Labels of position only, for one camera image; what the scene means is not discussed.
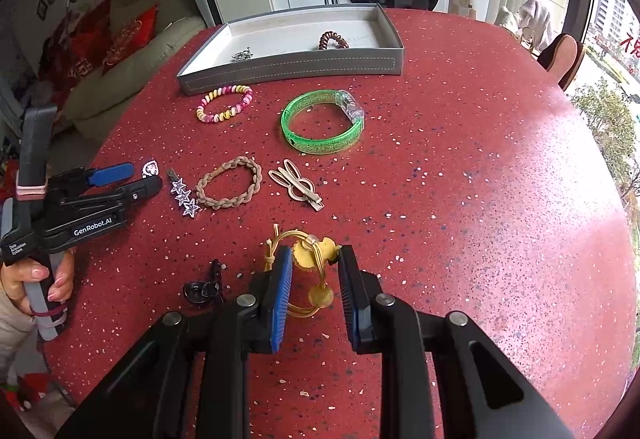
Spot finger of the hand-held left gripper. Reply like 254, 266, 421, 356
84, 162, 137, 188
89, 176, 164, 214

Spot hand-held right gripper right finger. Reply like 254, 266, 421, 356
338, 245, 576, 439

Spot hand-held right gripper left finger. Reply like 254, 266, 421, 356
55, 246, 296, 439

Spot silver star hair clip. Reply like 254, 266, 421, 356
166, 167, 201, 220

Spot beige braided hair tie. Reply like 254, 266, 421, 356
194, 156, 264, 211

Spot black claw hair clip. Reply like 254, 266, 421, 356
182, 259, 226, 306

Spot pink yellow spiral hair tie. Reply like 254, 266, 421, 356
195, 84, 254, 125

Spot rose gold bunny hair clip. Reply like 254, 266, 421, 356
268, 158, 325, 211

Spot green glitter bangle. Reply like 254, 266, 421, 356
280, 88, 366, 156

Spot grey jewelry tray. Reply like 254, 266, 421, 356
176, 3, 405, 96

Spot person's left hand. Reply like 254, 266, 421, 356
0, 251, 76, 316

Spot beige leather sofa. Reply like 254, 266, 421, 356
62, 0, 209, 134

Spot red cushions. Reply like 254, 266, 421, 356
36, 0, 114, 106

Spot red embroidered cushion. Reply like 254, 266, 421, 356
102, 4, 160, 76

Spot brown wooden chair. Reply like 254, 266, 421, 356
537, 32, 586, 92

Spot white fluffy cloth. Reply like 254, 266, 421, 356
517, 0, 554, 50

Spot brown spiral hair tie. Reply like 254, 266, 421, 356
318, 31, 349, 52

